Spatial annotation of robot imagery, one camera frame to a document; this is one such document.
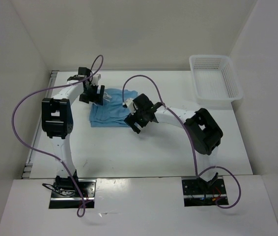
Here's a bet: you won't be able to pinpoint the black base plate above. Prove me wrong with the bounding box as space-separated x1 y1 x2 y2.
46 179 96 209
181 177 229 207

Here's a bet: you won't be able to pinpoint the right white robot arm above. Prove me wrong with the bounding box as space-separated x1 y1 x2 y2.
123 94 223 193

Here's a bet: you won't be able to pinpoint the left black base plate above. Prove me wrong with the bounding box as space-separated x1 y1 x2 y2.
46 179 96 209

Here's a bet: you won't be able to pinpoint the white plastic basket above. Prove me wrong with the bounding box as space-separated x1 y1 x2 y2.
189 55 243 107

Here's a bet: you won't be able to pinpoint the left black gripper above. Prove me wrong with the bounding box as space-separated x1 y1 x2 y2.
80 83 105 105

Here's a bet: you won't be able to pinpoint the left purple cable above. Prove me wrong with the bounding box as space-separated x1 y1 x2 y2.
11 54 104 218

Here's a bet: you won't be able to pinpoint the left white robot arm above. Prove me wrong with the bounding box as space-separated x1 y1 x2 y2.
41 67 105 197

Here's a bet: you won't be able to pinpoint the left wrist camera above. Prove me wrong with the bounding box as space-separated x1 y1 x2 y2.
89 74 101 86

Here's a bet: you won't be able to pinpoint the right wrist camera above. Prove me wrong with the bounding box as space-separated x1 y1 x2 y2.
122 98 137 115

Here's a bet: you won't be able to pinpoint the aluminium table edge rail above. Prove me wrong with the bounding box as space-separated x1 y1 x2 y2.
21 70 58 179

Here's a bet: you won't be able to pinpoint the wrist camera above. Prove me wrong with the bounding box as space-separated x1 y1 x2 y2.
89 74 101 86
122 98 137 115

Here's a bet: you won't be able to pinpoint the light blue shorts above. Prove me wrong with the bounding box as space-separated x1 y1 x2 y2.
89 88 130 128

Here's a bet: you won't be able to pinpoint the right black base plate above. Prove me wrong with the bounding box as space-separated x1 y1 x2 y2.
181 177 229 207

